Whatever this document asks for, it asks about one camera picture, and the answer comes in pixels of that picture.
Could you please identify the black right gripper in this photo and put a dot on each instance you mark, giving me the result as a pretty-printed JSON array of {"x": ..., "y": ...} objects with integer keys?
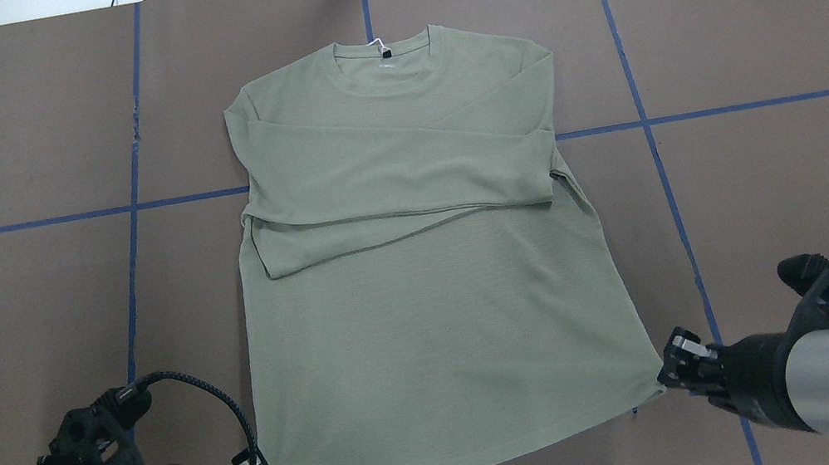
[{"x": 752, "y": 375}]

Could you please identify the olive green long-sleeve shirt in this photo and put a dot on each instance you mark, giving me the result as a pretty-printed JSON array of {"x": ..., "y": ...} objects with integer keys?
[{"x": 424, "y": 279}]

